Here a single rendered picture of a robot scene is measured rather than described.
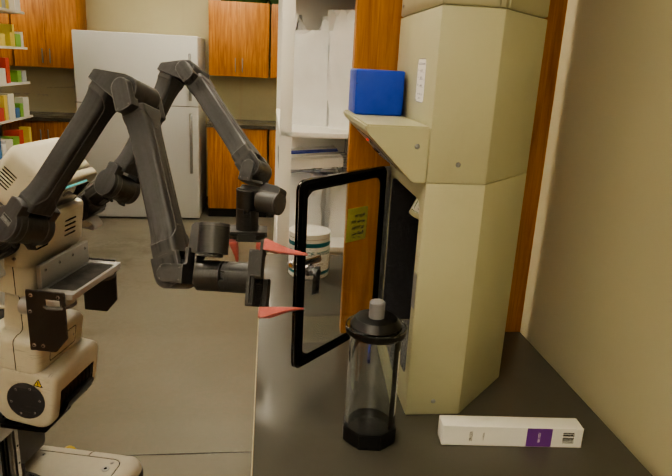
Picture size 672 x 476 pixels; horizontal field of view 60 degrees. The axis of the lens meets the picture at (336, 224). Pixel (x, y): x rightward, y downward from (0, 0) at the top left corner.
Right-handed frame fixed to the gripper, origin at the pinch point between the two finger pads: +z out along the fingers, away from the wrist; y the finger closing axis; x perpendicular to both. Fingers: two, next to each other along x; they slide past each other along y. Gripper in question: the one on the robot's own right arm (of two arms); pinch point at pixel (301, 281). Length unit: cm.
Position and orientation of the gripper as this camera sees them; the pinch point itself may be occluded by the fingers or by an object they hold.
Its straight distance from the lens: 105.7
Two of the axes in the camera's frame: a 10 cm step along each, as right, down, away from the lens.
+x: 1.7, 1.5, 9.7
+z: 9.8, 0.4, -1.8
